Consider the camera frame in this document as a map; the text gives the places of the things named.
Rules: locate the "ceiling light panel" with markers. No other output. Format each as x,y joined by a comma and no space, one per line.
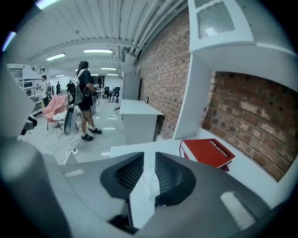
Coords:
45,2
56,56
108,68
97,50
8,40

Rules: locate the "distant black office chair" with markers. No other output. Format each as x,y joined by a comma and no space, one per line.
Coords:
111,91

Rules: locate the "pink cloth on chair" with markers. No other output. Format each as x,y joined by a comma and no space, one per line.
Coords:
54,108

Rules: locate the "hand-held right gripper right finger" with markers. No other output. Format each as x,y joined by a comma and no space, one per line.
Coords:
209,197

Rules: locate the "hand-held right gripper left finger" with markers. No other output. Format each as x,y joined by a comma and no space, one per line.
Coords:
88,186

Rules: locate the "small black picture frame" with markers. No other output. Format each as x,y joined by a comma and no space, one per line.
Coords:
146,100

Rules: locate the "small white desk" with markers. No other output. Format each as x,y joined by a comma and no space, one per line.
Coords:
139,123

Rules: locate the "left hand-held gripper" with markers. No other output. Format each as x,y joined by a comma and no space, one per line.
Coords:
28,186

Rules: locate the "red book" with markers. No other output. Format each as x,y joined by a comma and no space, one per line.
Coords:
205,152

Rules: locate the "white storage shelf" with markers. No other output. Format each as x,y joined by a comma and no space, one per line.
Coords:
28,74

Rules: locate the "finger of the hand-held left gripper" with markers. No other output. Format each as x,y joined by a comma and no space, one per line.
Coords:
14,104

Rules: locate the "white desk with shelves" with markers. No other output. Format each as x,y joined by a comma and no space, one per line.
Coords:
246,172

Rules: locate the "tall white cabinet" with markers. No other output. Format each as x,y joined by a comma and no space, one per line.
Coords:
131,87

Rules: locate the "white ceiling pipes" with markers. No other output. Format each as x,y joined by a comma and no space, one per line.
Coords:
149,35

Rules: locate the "white power strip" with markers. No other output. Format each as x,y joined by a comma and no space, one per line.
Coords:
74,151

